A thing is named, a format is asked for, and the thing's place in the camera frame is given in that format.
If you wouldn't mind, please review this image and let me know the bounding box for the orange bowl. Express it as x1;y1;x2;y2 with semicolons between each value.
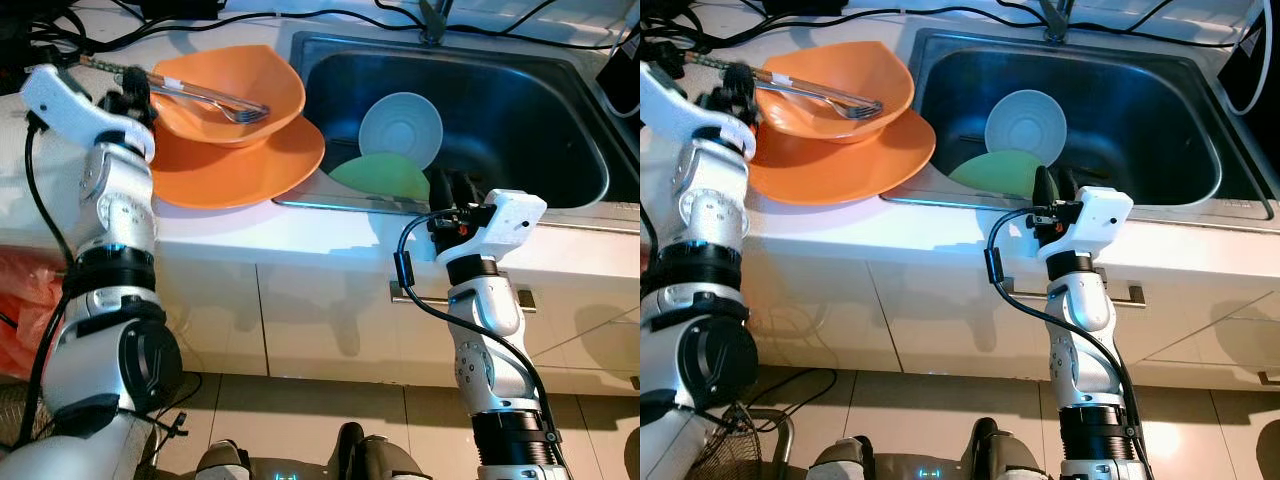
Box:
758;42;913;144
150;45;306;149

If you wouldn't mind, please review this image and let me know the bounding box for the white kitchen base cabinet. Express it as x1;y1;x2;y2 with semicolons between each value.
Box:
745;222;1280;393
0;225;641;396

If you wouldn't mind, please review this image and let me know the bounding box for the green plate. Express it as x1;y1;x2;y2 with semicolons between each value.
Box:
328;153;433;203
948;150;1046;199

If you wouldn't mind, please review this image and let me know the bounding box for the white bowl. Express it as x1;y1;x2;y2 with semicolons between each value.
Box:
985;90;1068;166
358;92;444;171

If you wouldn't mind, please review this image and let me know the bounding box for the black power adapter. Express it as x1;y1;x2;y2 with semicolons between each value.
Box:
765;0;846;16
140;0;223;21

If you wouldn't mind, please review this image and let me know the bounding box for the stainless steel sink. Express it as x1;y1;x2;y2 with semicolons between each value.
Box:
275;32;641;213
880;28;1276;219

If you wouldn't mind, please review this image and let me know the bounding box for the orange plate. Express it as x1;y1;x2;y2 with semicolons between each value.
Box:
745;108;936;206
150;112;326;211

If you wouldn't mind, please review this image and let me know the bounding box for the dark sink faucet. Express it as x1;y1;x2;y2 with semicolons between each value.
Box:
418;0;453;46
1040;0;1076;43

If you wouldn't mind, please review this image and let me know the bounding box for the red plastic bag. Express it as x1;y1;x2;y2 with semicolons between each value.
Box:
0;245;66;381

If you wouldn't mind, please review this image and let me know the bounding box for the robot right leg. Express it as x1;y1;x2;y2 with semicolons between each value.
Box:
335;422;431;480
968;418;1046;480

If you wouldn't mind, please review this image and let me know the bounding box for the robot leg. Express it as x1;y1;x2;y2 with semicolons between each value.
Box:
195;440;256;480
968;418;1046;480
810;437;881;480
335;422;431;480

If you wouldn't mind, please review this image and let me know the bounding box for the robot left leg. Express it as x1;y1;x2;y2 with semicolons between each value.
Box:
810;437;881;480
195;440;256;480

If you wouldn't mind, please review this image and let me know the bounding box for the black floor fan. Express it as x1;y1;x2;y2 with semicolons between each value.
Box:
685;400;796;480

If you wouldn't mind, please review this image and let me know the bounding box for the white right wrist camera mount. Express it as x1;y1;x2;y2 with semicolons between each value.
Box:
438;190;548;266
1038;187;1134;263

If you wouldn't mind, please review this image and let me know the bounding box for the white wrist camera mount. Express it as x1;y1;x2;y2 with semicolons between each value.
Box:
20;65;156;161
1038;187;1134;263
438;190;548;266
640;62;753;159

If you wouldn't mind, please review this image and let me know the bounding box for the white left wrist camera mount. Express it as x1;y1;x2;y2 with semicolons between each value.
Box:
20;65;156;161
640;62;753;159

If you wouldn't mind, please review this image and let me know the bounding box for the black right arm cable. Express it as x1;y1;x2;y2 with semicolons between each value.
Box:
393;210;561;471
985;207;1146;471

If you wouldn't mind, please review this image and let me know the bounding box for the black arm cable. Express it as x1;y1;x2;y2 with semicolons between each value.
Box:
393;210;561;471
15;120;76;451
985;207;1146;471

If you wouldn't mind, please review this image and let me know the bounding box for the silver cabinet handle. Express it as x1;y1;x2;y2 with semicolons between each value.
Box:
1000;278;1146;306
390;282;536;313

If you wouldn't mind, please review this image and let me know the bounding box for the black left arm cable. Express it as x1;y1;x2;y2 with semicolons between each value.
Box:
15;120;76;451

